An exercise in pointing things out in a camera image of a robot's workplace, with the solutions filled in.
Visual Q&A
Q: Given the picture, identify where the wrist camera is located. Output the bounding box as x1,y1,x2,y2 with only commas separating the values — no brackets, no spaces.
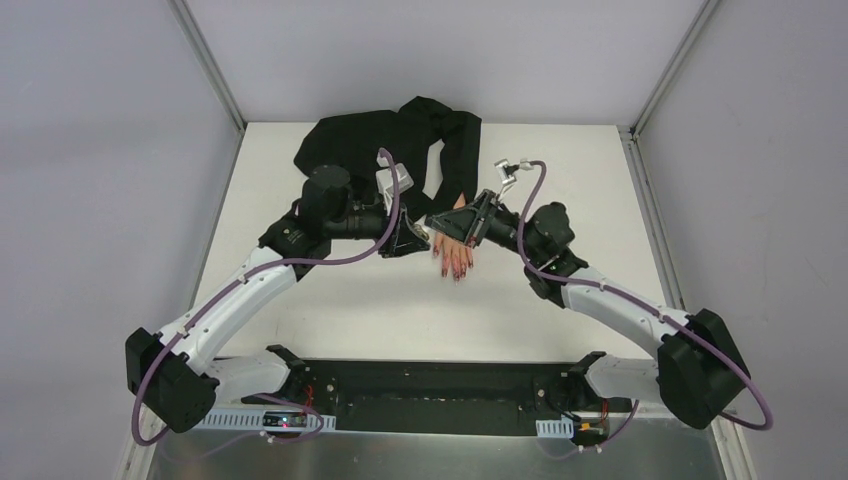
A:
375,148,414,213
494,159,533,202

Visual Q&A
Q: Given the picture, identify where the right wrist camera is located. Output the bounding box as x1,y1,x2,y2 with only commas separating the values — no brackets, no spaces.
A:
494,159,533,202

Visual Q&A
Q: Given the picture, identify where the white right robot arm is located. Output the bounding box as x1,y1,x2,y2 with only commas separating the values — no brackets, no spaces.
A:
425,190,750,429

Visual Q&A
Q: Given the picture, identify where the yellow nail polish bottle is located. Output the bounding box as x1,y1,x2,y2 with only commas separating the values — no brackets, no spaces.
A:
414,224,429,240

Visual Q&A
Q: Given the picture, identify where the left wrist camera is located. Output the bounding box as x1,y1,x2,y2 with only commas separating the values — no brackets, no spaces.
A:
375,148,414,213

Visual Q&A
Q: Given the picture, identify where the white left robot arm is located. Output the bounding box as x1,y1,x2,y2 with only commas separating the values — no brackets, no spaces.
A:
125,153,429,445

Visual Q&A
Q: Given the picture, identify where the mannequin hand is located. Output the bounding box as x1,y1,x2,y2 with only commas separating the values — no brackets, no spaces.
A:
432,232,474,282

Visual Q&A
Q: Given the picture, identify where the black shirt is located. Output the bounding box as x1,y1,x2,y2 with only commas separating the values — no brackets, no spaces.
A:
293,96,482,221

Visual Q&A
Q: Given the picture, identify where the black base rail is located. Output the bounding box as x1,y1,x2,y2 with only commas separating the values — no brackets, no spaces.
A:
275,359,602,436

